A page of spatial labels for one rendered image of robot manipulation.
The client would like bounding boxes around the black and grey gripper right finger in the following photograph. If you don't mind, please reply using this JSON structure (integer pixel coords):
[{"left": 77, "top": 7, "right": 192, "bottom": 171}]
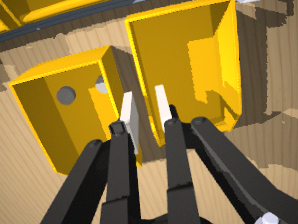
[{"left": 155, "top": 85, "right": 298, "bottom": 224}]

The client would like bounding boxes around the dark grey disc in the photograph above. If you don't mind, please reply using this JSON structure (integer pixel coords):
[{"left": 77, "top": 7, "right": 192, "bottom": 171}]
[{"left": 95, "top": 75, "right": 108, "bottom": 94}]

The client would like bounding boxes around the grey round disc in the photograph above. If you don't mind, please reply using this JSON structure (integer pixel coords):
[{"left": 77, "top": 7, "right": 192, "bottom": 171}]
[{"left": 56, "top": 86, "right": 76, "bottom": 105}]

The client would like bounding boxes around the grey metal shelf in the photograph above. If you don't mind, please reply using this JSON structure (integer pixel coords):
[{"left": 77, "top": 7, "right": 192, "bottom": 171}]
[{"left": 0, "top": 0, "right": 148, "bottom": 43}]

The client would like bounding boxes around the yellow bin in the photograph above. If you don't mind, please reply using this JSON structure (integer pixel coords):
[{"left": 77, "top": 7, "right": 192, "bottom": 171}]
[
  {"left": 8, "top": 45, "right": 124, "bottom": 176},
  {"left": 124, "top": 0, "right": 242, "bottom": 147},
  {"left": 0, "top": 0, "right": 105, "bottom": 26},
  {"left": 0, "top": 4, "right": 24, "bottom": 34}
]

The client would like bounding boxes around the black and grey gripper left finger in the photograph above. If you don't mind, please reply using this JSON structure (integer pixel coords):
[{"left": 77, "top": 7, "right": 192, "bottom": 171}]
[{"left": 40, "top": 92, "right": 141, "bottom": 224}]

